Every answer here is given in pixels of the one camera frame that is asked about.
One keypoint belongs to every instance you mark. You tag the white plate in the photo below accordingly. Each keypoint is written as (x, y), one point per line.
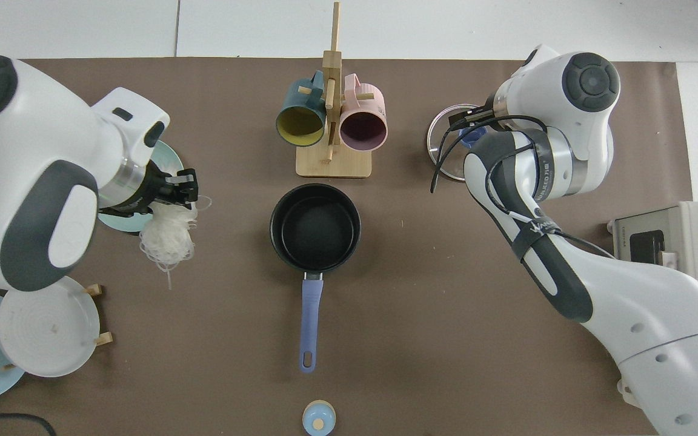
(46, 333)

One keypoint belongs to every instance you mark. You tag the brown table cloth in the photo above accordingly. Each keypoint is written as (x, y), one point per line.
(446, 303)

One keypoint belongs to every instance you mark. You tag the wooden plate rack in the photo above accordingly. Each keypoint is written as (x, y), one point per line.
(105, 339)

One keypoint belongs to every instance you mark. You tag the pink cup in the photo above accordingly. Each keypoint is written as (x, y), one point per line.
(373, 103)

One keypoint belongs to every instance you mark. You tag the glass lid with blue knob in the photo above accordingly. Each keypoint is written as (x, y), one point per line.
(472, 138)

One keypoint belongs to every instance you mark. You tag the dark teal cup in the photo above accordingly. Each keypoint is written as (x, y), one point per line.
(291, 100)

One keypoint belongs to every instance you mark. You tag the teal green plate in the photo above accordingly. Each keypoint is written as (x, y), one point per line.
(120, 221)

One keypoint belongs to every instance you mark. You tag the wooden cup stand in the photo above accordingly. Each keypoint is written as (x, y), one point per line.
(334, 166)

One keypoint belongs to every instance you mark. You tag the small blue round thing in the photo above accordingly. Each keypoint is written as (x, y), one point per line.
(319, 418)

